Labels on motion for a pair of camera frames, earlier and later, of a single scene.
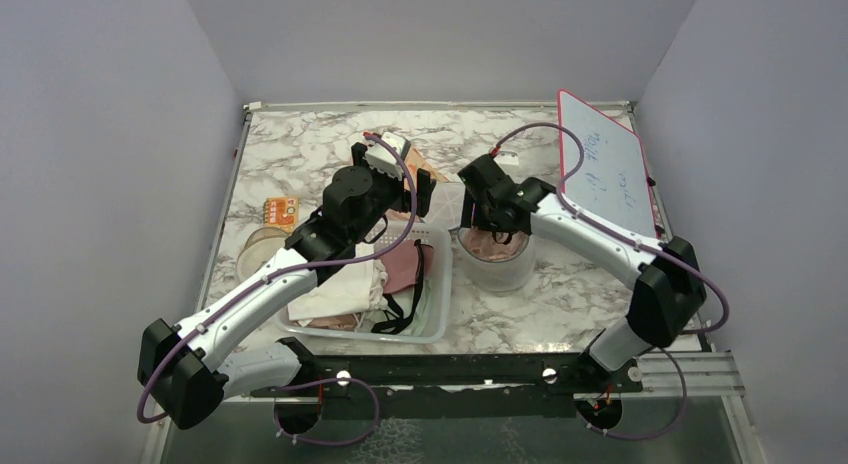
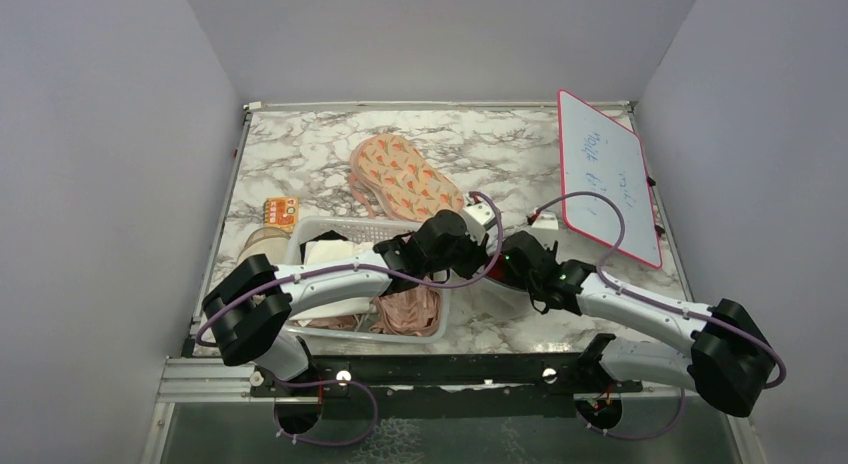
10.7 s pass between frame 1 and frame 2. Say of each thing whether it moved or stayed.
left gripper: moved
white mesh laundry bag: moved
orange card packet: stayed
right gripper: moved
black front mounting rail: stayed
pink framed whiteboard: stayed
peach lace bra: moved
